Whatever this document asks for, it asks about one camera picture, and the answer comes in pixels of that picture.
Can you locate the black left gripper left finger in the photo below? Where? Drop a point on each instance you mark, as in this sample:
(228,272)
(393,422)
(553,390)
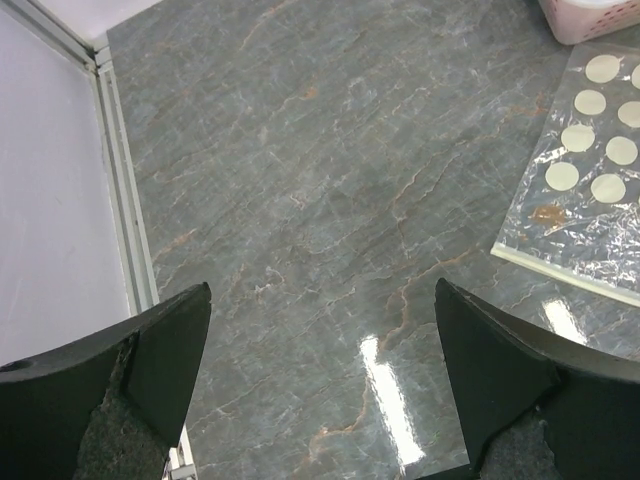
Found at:
(110,405)

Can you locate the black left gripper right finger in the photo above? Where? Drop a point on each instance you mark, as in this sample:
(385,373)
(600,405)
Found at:
(502,368)

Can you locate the clear polka dot zip bag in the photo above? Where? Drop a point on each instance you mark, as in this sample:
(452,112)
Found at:
(575,213)

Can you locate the white perforated plastic basket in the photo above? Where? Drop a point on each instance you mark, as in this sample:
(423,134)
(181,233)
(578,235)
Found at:
(575,21)

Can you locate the aluminium frame post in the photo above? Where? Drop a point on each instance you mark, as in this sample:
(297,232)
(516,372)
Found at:
(74,256)

